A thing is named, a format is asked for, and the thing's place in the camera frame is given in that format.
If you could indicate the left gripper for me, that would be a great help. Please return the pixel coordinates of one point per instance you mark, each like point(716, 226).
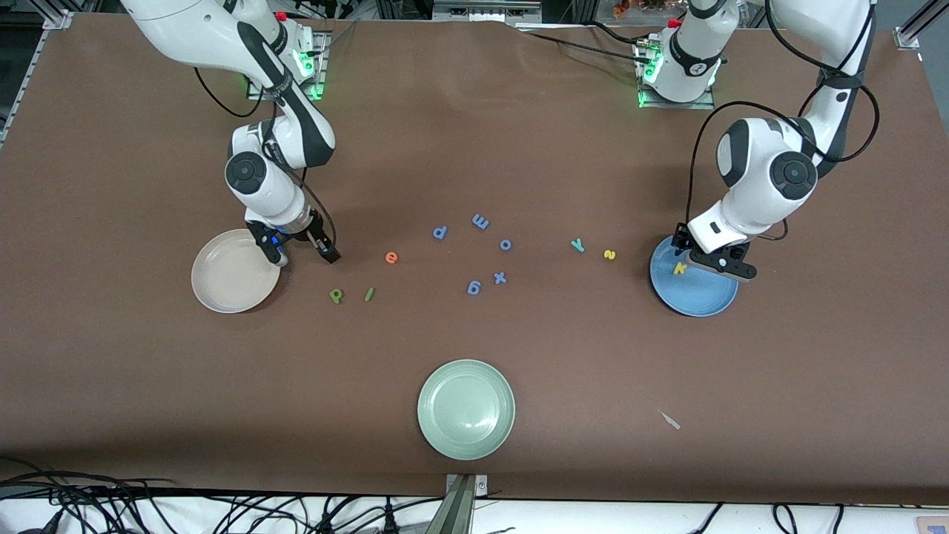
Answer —
point(680, 241)

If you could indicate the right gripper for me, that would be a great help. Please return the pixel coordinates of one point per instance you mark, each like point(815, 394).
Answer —
point(309, 231)

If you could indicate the yellow foam letter k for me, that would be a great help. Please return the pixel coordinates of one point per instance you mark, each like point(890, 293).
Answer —
point(679, 268)

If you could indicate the green foam letter p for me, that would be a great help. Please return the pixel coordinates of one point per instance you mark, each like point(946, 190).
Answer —
point(336, 296)

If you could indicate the teal foam letter y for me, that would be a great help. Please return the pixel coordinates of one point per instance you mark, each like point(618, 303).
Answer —
point(577, 245)

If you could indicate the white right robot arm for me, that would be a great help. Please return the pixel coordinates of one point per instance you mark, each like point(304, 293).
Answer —
point(193, 30)

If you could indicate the blue plate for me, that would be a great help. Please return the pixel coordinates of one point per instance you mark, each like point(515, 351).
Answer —
point(704, 297)

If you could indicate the beige brown plate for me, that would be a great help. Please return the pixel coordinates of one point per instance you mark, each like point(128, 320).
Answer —
point(230, 274)

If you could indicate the blue foam letter d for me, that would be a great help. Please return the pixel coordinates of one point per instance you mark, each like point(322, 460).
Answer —
point(440, 233)

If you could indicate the blue foam letter m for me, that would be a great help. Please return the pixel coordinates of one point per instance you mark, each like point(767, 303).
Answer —
point(480, 221)

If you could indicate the blue foam letter g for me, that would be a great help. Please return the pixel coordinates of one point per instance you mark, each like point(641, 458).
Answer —
point(474, 288)

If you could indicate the brown table cover sheet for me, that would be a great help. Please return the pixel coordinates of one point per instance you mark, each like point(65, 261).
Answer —
point(474, 148)

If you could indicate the small pale paper scrap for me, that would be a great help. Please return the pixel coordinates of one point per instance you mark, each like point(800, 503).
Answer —
point(670, 420)

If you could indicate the pale green plate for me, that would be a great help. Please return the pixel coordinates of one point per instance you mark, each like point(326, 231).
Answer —
point(465, 409)

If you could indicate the orange background objects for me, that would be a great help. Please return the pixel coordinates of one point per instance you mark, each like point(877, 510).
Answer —
point(637, 7)

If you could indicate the tan box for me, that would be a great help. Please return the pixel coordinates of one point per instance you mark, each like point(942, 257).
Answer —
point(933, 525)

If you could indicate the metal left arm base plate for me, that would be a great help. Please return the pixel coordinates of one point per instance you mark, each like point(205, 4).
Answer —
point(675, 105)

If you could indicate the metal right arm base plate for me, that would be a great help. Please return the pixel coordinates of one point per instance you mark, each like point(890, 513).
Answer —
point(320, 52)

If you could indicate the silver metal frame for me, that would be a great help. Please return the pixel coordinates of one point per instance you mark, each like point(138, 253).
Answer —
point(482, 11)

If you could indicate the silver metal table bracket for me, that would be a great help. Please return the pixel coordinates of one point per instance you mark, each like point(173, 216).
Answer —
point(461, 512)

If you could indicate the silver table corner bracket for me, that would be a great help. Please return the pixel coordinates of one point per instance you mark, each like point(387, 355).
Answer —
point(908, 35)
point(59, 20)

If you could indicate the aluminium table side rail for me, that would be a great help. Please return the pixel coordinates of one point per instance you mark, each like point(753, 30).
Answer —
point(22, 81)

